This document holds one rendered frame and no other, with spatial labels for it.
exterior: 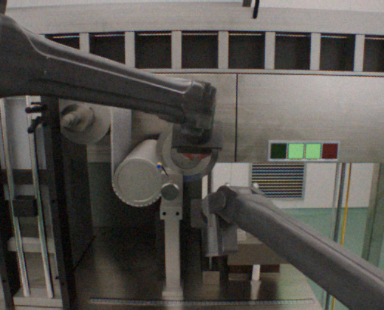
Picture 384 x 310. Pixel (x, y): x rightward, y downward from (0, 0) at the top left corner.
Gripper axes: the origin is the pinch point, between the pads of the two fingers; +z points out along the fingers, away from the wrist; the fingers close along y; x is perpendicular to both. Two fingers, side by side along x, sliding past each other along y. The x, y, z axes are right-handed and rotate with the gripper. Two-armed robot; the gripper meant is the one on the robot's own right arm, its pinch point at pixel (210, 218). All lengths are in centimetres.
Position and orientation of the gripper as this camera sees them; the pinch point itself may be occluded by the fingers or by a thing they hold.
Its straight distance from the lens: 87.1
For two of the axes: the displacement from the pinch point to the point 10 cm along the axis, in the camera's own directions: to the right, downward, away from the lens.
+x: 0.1, -9.5, 3.2
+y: 10.0, 0.0, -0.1
